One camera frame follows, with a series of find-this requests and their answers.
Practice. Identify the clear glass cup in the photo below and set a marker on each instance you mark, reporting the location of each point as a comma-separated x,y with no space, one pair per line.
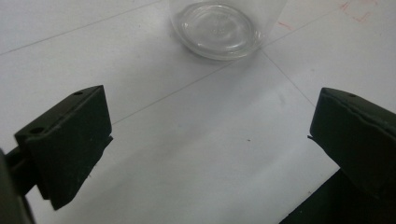
219,29

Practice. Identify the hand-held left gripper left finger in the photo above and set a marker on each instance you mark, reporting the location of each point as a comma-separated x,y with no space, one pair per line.
70,141

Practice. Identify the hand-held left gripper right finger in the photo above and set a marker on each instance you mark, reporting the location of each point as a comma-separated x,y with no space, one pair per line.
358,140

